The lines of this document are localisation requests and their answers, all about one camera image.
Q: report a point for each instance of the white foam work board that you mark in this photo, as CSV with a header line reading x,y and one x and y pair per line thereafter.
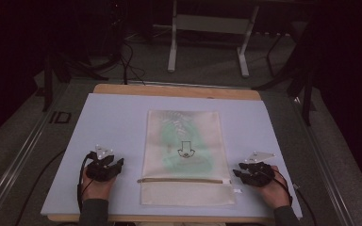
x,y
116,119

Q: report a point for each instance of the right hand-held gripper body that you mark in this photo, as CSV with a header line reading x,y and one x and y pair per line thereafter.
x,y
260,172

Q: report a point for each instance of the cream mesh zipper bag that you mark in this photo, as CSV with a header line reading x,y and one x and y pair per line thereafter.
x,y
185,191

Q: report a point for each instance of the black stand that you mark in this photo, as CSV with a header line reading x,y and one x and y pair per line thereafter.
x,y
48,84
308,94

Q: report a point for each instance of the wooden table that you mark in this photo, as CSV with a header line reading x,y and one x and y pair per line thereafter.
x,y
176,91

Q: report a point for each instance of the metal floor rail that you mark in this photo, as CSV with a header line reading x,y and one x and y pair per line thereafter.
x,y
15,163
323,163

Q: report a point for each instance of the white metal stand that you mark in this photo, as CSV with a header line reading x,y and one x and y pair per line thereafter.
x,y
213,23

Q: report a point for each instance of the green garment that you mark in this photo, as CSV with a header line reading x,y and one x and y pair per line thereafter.
x,y
176,138

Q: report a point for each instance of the person's left hand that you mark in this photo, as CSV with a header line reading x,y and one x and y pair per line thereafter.
x,y
96,187

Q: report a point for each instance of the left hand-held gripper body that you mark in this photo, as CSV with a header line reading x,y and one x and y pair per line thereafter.
x,y
98,169

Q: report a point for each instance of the person's right hand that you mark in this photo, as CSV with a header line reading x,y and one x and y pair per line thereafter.
x,y
276,193

